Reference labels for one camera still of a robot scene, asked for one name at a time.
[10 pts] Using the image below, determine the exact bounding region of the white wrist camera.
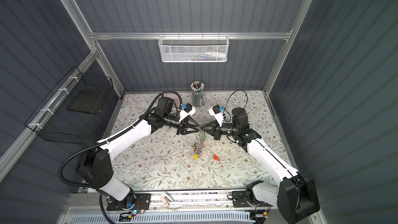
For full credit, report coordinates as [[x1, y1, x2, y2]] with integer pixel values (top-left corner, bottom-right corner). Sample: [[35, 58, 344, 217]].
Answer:
[[179, 103, 196, 122], [208, 104, 224, 126]]

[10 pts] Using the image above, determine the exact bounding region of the white bottle in basket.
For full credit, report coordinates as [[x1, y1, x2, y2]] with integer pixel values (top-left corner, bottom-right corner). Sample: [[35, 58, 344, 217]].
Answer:
[[205, 51, 227, 60]]

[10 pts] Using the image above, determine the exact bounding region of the round metal key organizer plate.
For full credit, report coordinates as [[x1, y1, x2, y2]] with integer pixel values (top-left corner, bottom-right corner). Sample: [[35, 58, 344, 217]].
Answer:
[[192, 131, 207, 160]]

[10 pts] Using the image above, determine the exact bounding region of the black wire side basket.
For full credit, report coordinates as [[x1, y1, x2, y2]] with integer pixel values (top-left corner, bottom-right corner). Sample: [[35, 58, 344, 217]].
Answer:
[[25, 63, 119, 145]]

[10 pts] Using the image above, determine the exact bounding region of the clear pen cup with pens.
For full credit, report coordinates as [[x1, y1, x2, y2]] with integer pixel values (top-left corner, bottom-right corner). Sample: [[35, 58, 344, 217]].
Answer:
[[190, 81, 204, 106]]

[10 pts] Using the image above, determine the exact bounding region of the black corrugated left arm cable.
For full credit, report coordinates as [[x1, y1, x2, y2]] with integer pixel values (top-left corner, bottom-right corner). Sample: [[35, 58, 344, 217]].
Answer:
[[57, 91, 183, 189]]

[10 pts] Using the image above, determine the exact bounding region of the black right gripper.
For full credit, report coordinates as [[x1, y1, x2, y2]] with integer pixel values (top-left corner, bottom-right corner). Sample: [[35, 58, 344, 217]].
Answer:
[[201, 120, 239, 141]]

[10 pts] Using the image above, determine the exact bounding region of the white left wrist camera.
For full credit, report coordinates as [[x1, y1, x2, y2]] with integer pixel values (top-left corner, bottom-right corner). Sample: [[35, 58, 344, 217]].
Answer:
[[179, 103, 196, 122]]

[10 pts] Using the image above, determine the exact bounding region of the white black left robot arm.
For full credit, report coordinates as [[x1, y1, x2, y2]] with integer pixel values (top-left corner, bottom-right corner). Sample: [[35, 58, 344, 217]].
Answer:
[[76, 95, 199, 201]]

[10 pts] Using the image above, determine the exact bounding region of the red key tag on table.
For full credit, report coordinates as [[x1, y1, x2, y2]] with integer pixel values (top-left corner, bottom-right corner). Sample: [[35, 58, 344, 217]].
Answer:
[[212, 154, 220, 161]]

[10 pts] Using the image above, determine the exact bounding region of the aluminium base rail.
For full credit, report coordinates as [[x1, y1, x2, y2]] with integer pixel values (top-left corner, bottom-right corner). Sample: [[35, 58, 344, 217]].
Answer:
[[58, 188, 280, 224]]

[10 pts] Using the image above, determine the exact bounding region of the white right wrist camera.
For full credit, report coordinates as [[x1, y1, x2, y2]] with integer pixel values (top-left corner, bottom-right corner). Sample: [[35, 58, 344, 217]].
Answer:
[[208, 104, 224, 126]]

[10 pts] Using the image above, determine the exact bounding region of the white wire wall basket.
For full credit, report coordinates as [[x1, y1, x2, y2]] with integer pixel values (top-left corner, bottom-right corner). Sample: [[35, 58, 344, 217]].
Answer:
[[158, 36, 230, 63]]

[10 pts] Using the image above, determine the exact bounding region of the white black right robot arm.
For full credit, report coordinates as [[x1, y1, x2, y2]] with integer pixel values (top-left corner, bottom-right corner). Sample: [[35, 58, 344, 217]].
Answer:
[[201, 105, 320, 224]]

